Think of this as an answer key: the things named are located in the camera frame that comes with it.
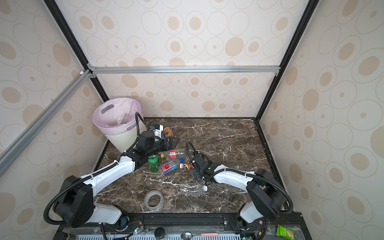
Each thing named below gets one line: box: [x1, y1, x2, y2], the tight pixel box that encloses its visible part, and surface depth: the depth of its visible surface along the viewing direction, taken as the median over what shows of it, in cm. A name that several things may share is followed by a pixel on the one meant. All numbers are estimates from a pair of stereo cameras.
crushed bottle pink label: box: [159, 160, 181, 175], surface depth 91 cm
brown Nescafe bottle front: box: [179, 163, 195, 171], surface depth 92 cm
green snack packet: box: [276, 224, 295, 240], surface depth 71 cm
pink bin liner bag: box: [92, 97, 143, 135], surface depth 92 cm
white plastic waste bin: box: [92, 97, 147, 153], surface depth 91 cm
